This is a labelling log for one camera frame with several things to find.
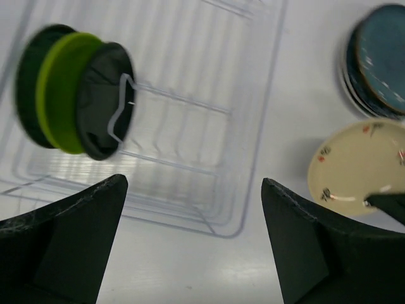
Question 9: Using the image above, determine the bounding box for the lime green plate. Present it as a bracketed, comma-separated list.
[35, 32, 103, 155]

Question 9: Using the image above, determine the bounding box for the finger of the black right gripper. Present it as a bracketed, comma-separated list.
[364, 193, 405, 225]

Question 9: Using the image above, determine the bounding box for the blue white floral plate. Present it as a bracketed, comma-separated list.
[337, 32, 380, 118]

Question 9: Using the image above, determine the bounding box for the clear wire dish rack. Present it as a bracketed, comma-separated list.
[1, 1, 286, 238]

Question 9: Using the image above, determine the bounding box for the cream small plate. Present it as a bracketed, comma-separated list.
[307, 118, 404, 217]

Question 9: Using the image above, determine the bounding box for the black plate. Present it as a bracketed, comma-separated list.
[75, 42, 137, 161]

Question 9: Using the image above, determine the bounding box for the dark green plate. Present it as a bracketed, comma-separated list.
[354, 3, 404, 115]
[14, 24, 75, 149]

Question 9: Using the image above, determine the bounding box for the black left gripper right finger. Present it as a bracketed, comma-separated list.
[261, 178, 404, 303]

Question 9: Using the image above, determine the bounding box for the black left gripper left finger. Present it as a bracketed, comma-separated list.
[1, 174, 128, 303]

